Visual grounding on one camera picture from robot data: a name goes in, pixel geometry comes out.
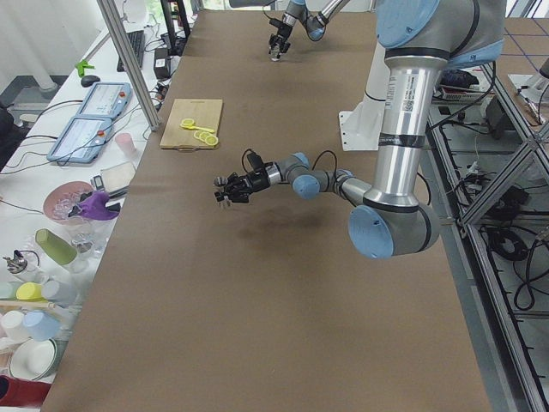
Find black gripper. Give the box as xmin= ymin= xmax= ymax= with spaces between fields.
xmin=268 ymin=18 xmax=295 ymax=55
xmin=214 ymin=169 xmax=270 ymax=205

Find clear glass cup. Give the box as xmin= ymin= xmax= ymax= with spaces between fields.
xmin=268 ymin=48 xmax=281 ymax=62

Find steel measuring jigger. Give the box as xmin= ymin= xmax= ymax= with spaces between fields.
xmin=214 ymin=176 xmax=232 ymax=209

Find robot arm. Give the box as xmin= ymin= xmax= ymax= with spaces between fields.
xmin=228 ymin=0 xmax=348 ymax=62
xmin=215 ymin=1 xmax=505 ymax=258

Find pink plastic cup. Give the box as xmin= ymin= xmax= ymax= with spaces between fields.
xmin=115 ymin=132 xmax=137 ymax=159

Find green tall cup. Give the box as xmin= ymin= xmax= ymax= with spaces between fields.
xmin=35 ymin=228 xmax=77 ymax=266

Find grey cup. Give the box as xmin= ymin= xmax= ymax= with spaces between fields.
xmin=41 ymin=280 xmax=78 ymax=306

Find yellow cup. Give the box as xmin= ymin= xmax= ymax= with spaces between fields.
xmin=15 ymin=282 xmax=45 ymax=302

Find light blue cup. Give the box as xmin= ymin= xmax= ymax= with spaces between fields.
xmin=22 ymin=310 xmax=61 ymax=342

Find yellow lemon slice toy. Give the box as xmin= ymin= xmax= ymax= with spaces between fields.
xmin=179 ymin=118 xmax=219 ymax=147

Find wooden cutting board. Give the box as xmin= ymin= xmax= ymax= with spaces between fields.
xmin=160 ymin=99 xmax=223 ymax=152

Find black small box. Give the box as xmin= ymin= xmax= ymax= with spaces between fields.
xmin=154 ymin=48 xmax=179 ymax=80

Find black keyboard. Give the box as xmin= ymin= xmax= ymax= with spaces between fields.
xmin=116 ymin=29 xmax=147 ymax=73

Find purple cloth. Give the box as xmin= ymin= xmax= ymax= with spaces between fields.
xmin=68 ymin=191 xmax=121 ymax=221

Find upper blue teach pendant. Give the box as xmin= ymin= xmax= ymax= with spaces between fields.
xmin=77 ymin=82 xmax=132 ymax=119

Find blue teach pendant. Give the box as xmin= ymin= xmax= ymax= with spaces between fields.
xmin=46 ymin=116 xmax=113 ymax=165
xmin=77 ymin=82 xmax=132 ymax=119

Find clear wine glass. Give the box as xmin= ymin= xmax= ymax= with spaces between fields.
xmin=68 ymin=223 xmax=105 ymax=258

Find lower blue teach pendant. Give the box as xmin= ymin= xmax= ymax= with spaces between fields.
xmin=46 ymin=116 xmax=113 ymax=165

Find pink bowl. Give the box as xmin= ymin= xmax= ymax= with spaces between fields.
xmin=43 ymin=181 xmax=93 ymax=226

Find black computer mouse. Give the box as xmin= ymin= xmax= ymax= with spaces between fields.
xmin=81 ymin=75 xmax=100 ymax=88

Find white bowl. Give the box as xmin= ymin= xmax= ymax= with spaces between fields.
xmin=9 ymin=339 xmax=57 ymax=380

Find red thermos bottle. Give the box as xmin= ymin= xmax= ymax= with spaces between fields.
xmin=1 ymin=375 xmax=51 ymax=408

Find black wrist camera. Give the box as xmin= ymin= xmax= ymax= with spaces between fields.
xmin=246 ymin=151 xmax=264 ymax=173

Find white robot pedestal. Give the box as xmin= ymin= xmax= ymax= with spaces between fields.
xmin=339 ymin=43 xmax=389 ymax=151

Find aluminium frame post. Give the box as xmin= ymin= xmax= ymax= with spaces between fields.
xmin=97 ymin=0 xmax=160 ymax=131

